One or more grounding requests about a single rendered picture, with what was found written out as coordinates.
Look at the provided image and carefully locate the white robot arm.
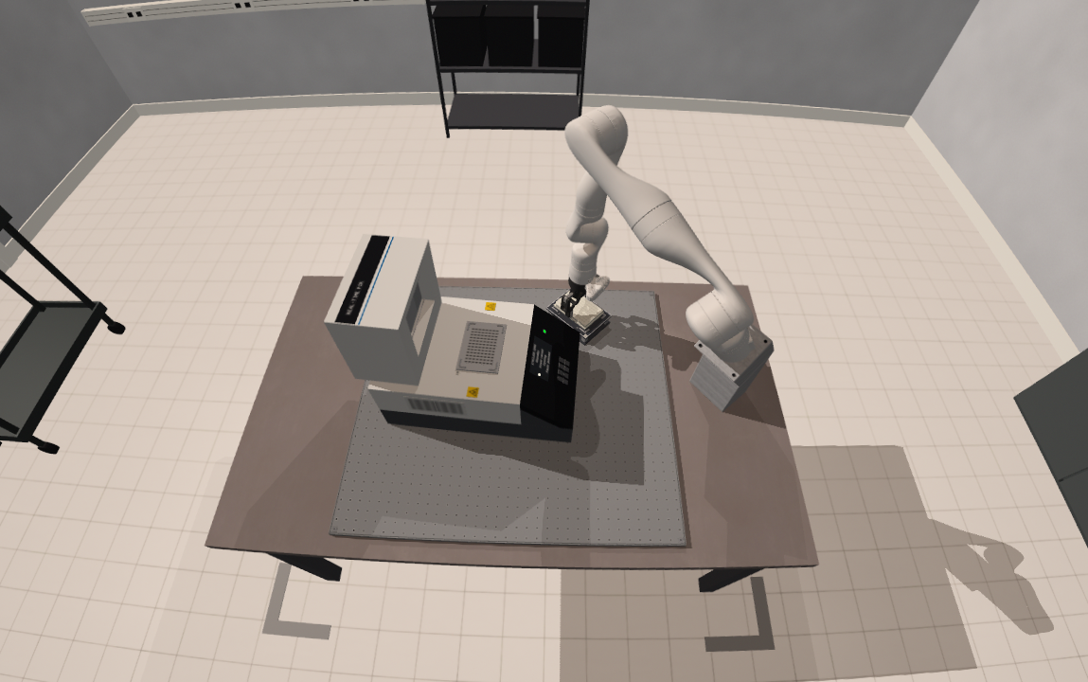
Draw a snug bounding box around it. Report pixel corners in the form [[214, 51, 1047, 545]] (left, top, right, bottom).
[[564, 106, 756, 363]]

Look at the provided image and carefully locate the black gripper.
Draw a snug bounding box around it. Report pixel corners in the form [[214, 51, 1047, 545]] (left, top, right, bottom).
[[561, 278, 586, 318]]

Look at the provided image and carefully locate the dark grey rectangular frame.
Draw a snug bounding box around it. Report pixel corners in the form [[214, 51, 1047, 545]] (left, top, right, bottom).
[[546, 288, 611, 345]]

